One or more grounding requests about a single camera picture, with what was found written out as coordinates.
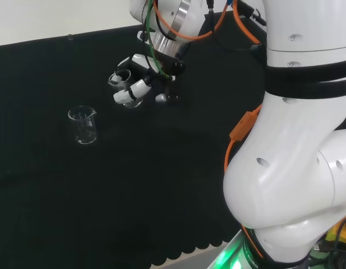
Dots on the tall clear glass beaker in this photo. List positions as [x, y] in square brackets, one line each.
[83, 126]

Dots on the yellow stop button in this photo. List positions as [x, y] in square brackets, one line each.
[336, 232]

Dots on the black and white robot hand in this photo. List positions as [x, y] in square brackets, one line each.
[139, 88]

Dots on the small clear glass beaker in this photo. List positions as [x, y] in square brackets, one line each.
[116, 79]

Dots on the black bench cloth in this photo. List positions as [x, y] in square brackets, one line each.
[105, 196]

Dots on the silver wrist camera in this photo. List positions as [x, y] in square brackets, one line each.
[161, 98]

